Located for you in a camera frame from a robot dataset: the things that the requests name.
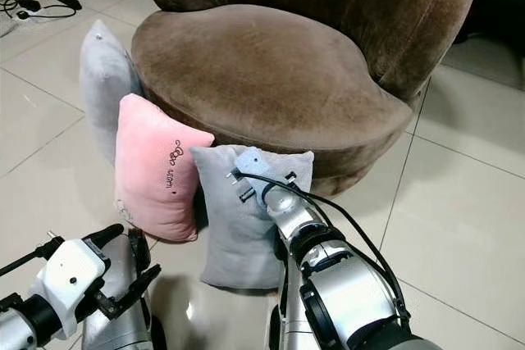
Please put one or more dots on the silver robot right leg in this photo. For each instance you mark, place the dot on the silver robot right leg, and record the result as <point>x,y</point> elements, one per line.
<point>287,317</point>

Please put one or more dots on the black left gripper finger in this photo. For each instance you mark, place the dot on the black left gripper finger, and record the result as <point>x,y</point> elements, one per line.
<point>131,288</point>
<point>139,252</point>

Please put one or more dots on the brown velvet round sofa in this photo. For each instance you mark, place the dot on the brown velvet round sofa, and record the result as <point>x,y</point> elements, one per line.
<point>271,79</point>

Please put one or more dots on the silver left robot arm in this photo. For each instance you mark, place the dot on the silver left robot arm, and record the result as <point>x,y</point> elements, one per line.
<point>25,325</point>

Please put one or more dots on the square grey pillow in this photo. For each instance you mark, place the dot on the square grey pillow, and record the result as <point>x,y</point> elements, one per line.
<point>234,239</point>

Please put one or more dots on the silver robot left leg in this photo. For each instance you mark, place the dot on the silver robot left leg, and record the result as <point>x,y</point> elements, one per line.
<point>119,325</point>

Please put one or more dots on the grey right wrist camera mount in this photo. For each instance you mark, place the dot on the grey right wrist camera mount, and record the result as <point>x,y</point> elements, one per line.
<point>261,161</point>

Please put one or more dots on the pink pillow with print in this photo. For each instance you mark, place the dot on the pink pillow with print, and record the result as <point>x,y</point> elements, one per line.
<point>156,170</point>

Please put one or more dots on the tall grey pillow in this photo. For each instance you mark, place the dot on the tall grey pillow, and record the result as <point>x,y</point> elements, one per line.
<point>105,75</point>

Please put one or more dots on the silver robot leg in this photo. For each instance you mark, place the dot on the silver robot leg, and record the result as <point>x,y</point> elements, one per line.
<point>119,325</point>
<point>287,317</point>

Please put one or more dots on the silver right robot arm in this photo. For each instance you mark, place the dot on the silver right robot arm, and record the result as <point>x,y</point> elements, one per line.
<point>344,293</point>

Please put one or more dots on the black cabinet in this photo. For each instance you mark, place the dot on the black cabinet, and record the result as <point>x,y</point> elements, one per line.
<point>496,6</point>

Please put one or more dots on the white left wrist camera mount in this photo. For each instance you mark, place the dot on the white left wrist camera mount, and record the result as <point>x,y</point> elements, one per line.
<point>74,272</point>

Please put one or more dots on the white power strip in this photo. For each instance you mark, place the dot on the white power strip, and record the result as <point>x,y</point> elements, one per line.
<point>28,7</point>

